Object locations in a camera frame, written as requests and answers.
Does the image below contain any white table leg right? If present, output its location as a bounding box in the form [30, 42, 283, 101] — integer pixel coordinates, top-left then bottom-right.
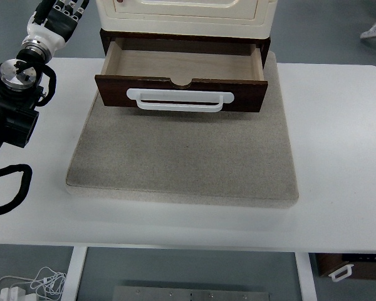
[295, 252, 318, 301]

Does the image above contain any beige square cushion mat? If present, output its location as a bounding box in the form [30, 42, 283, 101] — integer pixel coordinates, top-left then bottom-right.
[66, 52, 299, 208]

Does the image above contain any white table leg left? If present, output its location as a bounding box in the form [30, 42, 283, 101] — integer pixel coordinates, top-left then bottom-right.
[61, 246, 88, 301]

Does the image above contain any white drawer handle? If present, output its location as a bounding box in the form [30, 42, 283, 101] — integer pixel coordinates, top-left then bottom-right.
[126, 88, 234, 113]

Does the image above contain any white power adapter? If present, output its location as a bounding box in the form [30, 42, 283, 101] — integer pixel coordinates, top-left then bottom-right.
[0, 287, 26, 301]

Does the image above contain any dark wooden drawer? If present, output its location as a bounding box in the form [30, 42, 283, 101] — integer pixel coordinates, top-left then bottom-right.
[95, 41, 268, 112]

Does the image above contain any cream upper cabinet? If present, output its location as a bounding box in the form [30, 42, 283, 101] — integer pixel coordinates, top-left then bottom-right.
[96, 0, 278, 39]

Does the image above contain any white cable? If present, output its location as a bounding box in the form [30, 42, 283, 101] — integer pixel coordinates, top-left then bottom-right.
[0, 267, 68, 301]

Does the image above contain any brown box with white handle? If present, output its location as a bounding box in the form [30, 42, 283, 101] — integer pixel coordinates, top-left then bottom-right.
[315, 253, 376, 282]

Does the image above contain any white table leg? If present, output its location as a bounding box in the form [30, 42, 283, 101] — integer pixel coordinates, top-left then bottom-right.
[61, 246, 88, 301]
[295, 252, 318, 301]

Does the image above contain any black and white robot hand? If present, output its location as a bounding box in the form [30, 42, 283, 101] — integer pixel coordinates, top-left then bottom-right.
[16, 1, 89, 63]

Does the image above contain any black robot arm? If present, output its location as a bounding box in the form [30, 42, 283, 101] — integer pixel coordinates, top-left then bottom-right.
[0, 58, 56, 148]

